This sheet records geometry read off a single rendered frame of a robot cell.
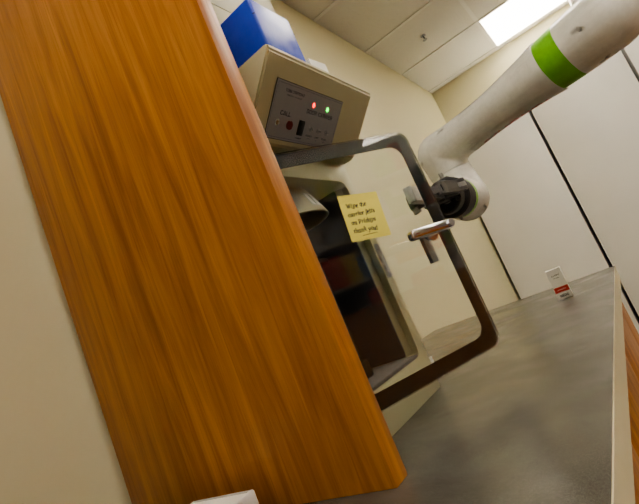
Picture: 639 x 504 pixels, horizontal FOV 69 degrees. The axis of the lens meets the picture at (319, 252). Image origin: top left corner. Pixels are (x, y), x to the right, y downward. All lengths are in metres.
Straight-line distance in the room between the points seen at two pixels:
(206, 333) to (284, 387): 0.14
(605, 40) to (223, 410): 0.88
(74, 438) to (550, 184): 3.29
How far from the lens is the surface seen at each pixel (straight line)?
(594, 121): 3.67
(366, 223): 0.73
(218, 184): 0.61
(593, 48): 1.04
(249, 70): 0.71
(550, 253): 3.66
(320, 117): 0.82
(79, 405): 0.92
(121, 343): 0.81
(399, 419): 0.77
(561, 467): 0.48
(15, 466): 0.87
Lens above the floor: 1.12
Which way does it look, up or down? 9 degrees up
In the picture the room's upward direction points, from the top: 23 degrees counter-clockwise
